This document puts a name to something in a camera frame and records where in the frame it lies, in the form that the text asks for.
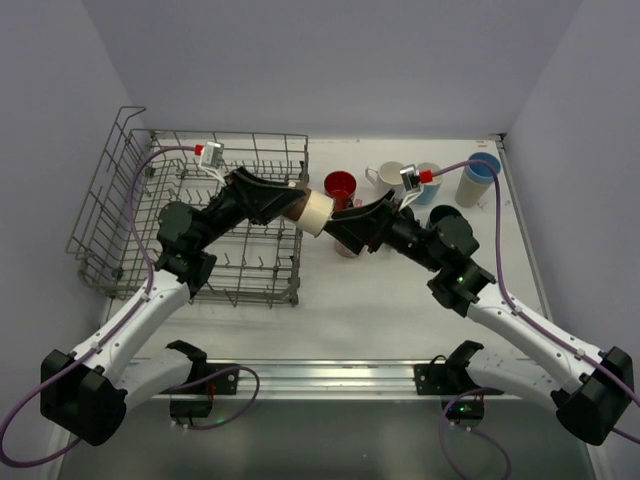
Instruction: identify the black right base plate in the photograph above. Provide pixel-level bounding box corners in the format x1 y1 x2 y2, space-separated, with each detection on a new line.
413 355 479 396

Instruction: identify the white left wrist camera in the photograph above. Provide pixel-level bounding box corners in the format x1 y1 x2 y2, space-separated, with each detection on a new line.
194 141 225 186

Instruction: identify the light blue cup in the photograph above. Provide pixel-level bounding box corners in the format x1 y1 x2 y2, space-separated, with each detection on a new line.
414 162 442 205

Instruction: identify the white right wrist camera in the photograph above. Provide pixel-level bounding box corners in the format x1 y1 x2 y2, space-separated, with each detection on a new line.
400 164 423 209

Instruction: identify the aluminium mounting rail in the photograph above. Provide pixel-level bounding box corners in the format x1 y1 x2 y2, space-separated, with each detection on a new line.
124 355 591 401

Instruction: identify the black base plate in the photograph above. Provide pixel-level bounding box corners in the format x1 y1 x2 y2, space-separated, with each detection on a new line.
196 363 240 396
413 355 479 396

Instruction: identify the tall beige cup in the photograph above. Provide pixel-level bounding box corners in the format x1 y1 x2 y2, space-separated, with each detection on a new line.
455 166 494 208

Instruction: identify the pink patterned mug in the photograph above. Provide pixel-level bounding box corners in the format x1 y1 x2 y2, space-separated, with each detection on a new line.
334 240 359 258

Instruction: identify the cream ribbed cup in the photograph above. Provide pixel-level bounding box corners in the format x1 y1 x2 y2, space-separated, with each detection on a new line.
283 189 335 237

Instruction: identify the dark green mug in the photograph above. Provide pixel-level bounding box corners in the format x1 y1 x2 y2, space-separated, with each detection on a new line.
426 205 461 230

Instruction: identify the right black controller box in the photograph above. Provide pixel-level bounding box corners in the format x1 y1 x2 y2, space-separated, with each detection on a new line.
441 400 485 428

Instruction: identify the grey wire dish rack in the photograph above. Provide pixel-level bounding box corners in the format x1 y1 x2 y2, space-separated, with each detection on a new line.
66 106 309 306

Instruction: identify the left black controller box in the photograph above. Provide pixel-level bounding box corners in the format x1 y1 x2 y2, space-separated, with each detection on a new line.
169 398 213 426

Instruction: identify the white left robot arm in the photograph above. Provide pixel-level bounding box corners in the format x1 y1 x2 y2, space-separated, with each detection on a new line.
39 168 310 446

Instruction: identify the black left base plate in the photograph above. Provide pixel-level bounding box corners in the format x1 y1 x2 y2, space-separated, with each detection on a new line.
196 363 240 396

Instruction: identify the black controller box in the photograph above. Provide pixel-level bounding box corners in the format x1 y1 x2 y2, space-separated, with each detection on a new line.
441 400 485 428
169 398 213 426

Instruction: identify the red mug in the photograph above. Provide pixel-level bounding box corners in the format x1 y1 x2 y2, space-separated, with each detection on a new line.
324 171 357 212

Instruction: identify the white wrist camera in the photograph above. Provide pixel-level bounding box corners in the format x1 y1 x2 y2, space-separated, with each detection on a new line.
400 164 423 209
194 141 225 186

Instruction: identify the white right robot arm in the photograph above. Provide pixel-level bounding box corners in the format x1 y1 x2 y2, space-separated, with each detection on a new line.
324 197 639 446

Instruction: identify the white faceted mug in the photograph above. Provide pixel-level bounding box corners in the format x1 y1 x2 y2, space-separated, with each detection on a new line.
364 161 405 198

